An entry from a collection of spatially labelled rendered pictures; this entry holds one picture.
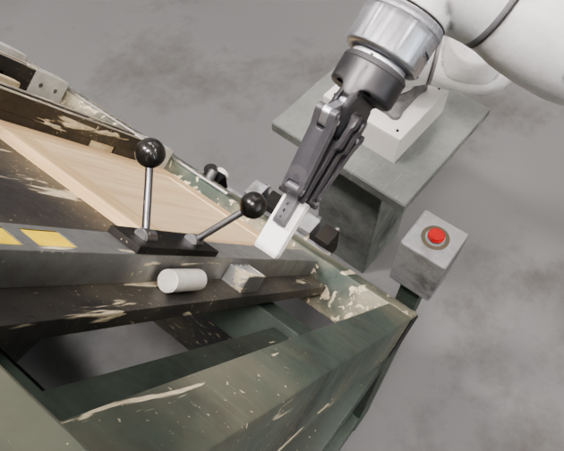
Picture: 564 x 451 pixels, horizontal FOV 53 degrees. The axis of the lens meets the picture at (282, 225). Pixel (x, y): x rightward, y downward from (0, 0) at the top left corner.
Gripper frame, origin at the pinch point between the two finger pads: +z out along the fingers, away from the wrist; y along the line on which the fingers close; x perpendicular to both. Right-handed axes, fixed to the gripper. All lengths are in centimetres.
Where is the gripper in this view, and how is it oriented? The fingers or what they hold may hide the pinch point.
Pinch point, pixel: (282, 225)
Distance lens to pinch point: 63.0
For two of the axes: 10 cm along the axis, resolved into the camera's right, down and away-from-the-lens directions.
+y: 3.4, 0.7, 9.4
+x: -7.9, -5.2, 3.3
